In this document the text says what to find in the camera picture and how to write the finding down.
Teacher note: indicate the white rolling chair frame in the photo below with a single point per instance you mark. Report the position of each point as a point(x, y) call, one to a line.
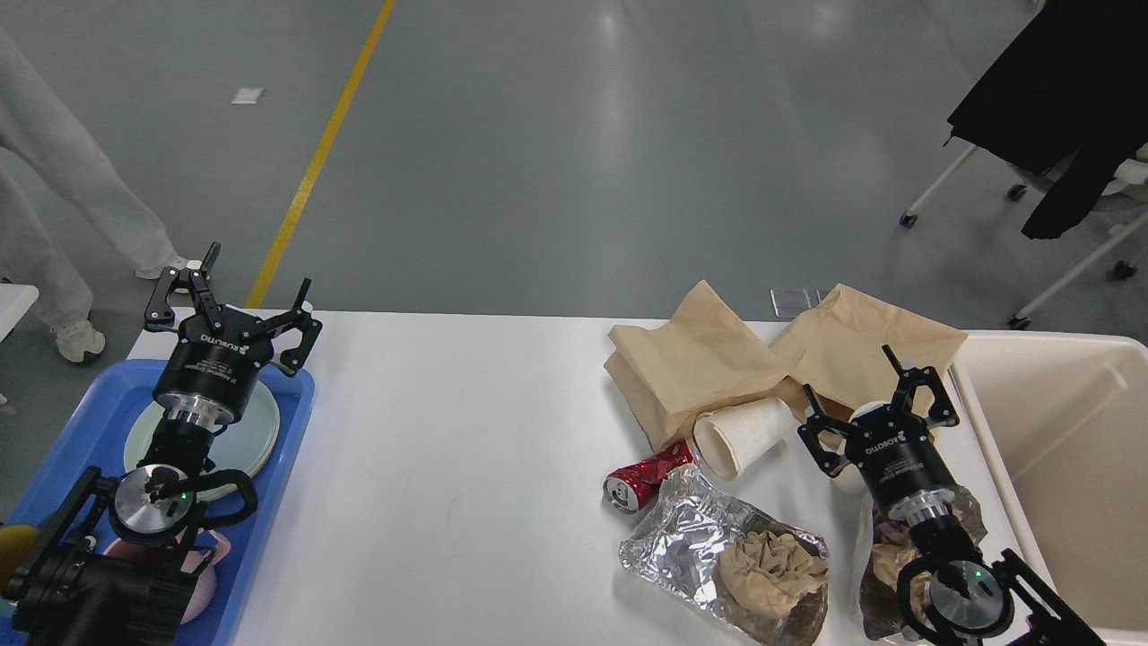
point(961, 244)

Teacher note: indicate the crushed red soda can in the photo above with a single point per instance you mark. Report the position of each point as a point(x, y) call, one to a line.
point(631, 488)

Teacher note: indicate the black jacket on chair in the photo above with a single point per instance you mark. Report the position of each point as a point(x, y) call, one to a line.
point(1069, 88)

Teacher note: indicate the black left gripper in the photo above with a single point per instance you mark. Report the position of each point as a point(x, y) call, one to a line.
point(213, 372)

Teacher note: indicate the dark teal mug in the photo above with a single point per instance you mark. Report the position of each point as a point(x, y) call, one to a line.
point(16, 541)

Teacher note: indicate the person in light trousers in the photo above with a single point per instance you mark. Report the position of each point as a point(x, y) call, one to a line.
point(39, 128)

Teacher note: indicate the foil bag under right arm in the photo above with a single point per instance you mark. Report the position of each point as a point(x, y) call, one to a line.
point(887, 549)

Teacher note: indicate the brown paper bag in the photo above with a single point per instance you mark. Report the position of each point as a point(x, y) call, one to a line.
point(704, 358)
point(837, 346)

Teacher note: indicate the green plate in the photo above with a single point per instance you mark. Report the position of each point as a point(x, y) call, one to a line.
point(261, 408)

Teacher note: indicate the foil wrapper with napkin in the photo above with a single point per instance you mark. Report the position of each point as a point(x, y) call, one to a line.
point(725, 558)

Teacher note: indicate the white paper cup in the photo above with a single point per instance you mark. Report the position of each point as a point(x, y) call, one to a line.
point(732, 438)
point(850, 480)

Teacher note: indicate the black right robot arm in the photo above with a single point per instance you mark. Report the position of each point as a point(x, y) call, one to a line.
point(949, 594)

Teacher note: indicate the pink mug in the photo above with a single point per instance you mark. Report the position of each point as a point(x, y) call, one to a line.
point(204, 588)

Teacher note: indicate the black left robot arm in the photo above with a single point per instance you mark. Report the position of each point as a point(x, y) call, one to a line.
point(119, 561)

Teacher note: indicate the blue plastic tray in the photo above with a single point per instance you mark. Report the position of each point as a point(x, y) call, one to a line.
point(96, 436)

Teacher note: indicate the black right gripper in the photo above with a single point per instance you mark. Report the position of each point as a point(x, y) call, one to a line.
point(891, 446)

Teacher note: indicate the pink plate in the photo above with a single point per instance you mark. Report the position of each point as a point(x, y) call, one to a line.
point(246, 448)

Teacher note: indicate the beige plastic bin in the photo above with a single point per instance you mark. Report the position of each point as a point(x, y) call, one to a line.
point(1064, 417)

